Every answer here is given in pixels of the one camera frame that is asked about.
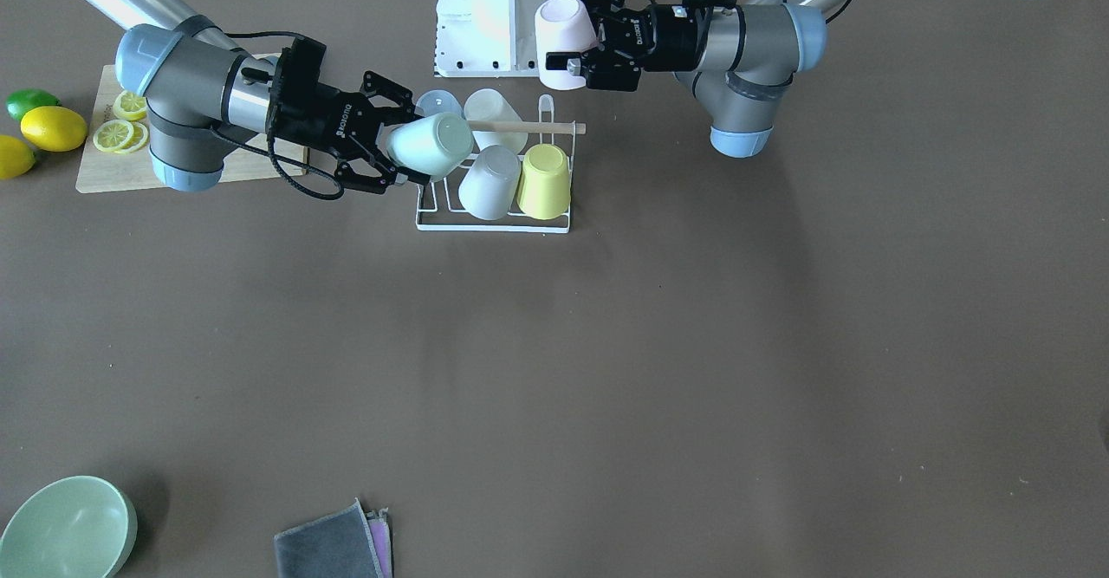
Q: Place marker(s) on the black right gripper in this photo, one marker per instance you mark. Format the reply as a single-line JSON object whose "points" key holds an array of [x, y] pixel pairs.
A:
{"points": [[330, 118]]}

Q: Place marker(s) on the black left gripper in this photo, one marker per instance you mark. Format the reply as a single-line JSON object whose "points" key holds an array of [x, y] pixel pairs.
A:
{"points": [[671, 38]]}

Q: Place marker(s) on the pink cup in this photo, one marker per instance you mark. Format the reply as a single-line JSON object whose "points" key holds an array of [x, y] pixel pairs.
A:
{"points": [[562, 26]]}

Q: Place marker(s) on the green cup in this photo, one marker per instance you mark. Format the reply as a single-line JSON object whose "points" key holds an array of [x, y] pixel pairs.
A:
{"points": [[435, 145]]}

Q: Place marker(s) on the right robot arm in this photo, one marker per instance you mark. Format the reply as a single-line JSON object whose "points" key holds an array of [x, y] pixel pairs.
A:
{"points": [[207, 96]]}

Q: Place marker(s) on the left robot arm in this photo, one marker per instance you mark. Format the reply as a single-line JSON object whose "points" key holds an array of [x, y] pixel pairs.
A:
{"points": [[737, 59]]}

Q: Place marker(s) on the blue cup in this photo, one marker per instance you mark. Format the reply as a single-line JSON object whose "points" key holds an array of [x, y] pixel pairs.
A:
{"points": [[438, 101]]}

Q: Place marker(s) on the white cup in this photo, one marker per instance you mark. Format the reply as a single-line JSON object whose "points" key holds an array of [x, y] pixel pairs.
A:
{"points": [[487, 104]]}

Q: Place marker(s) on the grey cup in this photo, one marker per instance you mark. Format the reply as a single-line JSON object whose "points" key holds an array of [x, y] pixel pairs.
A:
{"points": [[489, 187]]}

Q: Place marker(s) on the yellow cup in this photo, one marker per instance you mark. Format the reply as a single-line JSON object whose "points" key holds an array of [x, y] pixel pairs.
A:
{"points": [[544, 191]]}

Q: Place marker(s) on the wooden cutting board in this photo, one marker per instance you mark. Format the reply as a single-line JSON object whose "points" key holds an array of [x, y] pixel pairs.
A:
{"points": [[110, 172]]}

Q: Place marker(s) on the lemon slice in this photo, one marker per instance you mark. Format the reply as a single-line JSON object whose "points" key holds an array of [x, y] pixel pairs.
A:
{"points": [[120, 136], [129, 106]]}

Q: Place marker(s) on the upper yellow lemon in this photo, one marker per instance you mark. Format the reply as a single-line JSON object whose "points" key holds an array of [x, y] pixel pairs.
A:
{"points": [[54, 129]]}

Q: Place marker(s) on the yellow lemon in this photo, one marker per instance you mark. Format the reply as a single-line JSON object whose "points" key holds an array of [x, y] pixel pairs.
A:
{"points": [[54, 129], [16, 157]]}

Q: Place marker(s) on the lime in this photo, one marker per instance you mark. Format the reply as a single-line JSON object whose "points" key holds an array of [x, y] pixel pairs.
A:
{"points": [[24, 100]]}

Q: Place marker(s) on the lower yellow lemon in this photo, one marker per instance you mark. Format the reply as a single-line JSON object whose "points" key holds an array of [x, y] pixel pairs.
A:
{"points": [[16, 157]]}

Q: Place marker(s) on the grey cloth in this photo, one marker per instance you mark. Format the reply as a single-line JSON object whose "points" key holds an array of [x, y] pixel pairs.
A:
{"points": [[349, 543]]}

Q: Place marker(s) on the green bowl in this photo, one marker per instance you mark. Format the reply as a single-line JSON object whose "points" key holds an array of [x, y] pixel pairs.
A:
{"points": [[80, 526]]}

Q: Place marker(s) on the white wire cup rack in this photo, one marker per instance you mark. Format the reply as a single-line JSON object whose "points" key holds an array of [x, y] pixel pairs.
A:
{"points": [[438, 207]]}

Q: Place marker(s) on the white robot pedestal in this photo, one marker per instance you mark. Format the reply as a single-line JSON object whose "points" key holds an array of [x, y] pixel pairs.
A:
{"points": [[486, 39]]}

